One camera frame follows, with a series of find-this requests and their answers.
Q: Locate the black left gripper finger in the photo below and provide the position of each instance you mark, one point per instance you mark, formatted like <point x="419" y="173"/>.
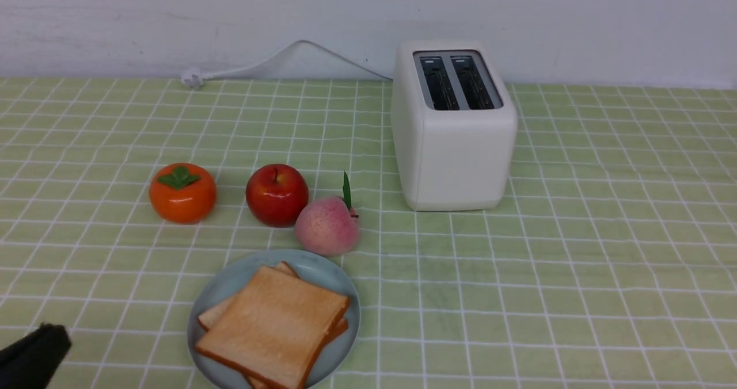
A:
<point x="32" y="361"/>

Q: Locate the toast slice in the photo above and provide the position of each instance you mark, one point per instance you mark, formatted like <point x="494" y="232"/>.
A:
<point x="221" y="311"/>
<point x="273" y="323"/>

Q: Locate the light blue plate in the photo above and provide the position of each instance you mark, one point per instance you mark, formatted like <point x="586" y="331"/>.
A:
<point x="314" y="269"/>

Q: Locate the orange persimmon fruit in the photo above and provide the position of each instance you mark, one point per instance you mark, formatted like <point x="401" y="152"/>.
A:
<point x="183" y="193"/>

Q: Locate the red apple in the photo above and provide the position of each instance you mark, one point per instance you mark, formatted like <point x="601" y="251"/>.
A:
<point x="276" y="194"/>

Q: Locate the pink peach with leaf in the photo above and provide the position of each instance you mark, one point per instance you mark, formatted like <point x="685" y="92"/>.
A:
<point x="329" y="226"/>

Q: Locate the white two-slot toaster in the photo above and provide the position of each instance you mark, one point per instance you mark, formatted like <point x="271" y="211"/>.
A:
<point x="454" y="126"/>

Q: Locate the green checkered tablecloth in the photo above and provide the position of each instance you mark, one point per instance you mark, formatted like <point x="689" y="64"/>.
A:
<point x="609" y="262"/>

